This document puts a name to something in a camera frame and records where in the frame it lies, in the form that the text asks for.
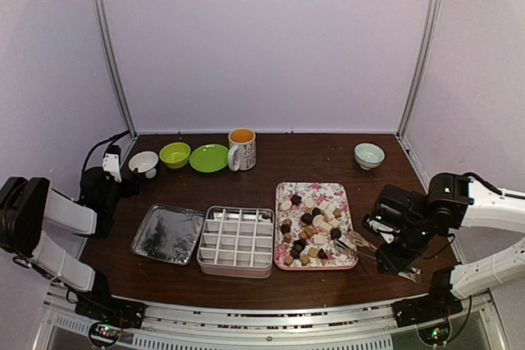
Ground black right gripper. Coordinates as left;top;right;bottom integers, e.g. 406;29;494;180
376;220;435;276

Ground metal tongs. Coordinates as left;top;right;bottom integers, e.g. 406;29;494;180
332;230;423;284

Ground pink bunny tin lid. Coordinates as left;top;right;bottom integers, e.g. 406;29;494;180
130;203;205;266

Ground pink tin box with dividers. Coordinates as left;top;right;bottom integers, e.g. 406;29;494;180
196;206;275;280

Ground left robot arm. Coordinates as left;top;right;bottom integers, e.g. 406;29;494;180
1;166;139;320

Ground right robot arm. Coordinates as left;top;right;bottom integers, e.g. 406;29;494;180
363;172;524;319

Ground dark heart chocolate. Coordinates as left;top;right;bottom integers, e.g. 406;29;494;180
331;228;342;240

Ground tan Sweet chocolate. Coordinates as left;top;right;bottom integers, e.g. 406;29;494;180
308;248;319;257

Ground dark square chocolate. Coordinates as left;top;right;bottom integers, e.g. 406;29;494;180
290;194;302;206

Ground white black bowl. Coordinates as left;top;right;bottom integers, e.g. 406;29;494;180
128;151;159;180

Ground green bowl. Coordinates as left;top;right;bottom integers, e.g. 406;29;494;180
159;142;191;169

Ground pale blue ceramic bowl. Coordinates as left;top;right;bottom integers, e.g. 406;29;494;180
354;143;386;170

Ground green plate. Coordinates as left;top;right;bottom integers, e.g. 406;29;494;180
189;144;229;173

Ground floral pink tray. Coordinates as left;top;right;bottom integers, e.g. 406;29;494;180
274;181;358;271

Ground white mug with orange inside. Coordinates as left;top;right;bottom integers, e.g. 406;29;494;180
227;129;257;171

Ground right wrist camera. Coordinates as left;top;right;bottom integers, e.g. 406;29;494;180
362;214;392;236

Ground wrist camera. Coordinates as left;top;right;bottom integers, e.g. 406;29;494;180
102;144;122;183
362;214;392;236

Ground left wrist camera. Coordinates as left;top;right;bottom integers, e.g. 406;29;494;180
102;144;122;183

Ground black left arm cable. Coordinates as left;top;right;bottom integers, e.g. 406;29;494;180
80;130;131;179

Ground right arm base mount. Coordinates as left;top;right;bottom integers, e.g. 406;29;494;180
392;268;463;348

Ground front aluminium rail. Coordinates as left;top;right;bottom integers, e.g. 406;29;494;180
30;294;510;349

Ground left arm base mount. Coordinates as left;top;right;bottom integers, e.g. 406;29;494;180
73;271;146;349

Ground right aluminium frame post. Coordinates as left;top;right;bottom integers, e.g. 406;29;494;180
396;0;442;141

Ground aluminium frame post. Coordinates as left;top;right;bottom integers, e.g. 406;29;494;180
93;0;137;139
396;0;442;141

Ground left aluminium frame post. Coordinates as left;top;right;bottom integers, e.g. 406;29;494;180
93;0;137;139

